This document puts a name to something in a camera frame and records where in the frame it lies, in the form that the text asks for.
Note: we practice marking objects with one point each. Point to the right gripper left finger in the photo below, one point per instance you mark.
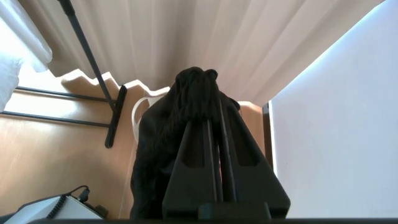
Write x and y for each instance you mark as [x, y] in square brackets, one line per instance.
[192, 180]

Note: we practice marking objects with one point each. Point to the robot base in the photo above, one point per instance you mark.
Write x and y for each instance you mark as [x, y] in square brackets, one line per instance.
[71, 211]

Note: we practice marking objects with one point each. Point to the black clothes rack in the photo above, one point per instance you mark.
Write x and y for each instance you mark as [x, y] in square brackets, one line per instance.
[90, 59]

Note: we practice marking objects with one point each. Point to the white laundry basket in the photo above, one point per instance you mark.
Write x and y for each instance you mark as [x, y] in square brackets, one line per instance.
[135, 118]

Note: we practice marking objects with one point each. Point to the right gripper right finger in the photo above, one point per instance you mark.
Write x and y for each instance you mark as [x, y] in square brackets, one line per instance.
[255, 183]

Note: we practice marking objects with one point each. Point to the black garment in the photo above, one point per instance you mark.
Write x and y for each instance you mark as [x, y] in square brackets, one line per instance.
[161, 140]

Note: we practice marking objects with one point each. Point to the white printed t-shirt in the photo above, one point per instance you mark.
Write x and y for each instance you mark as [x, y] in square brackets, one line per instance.
[12, 46]

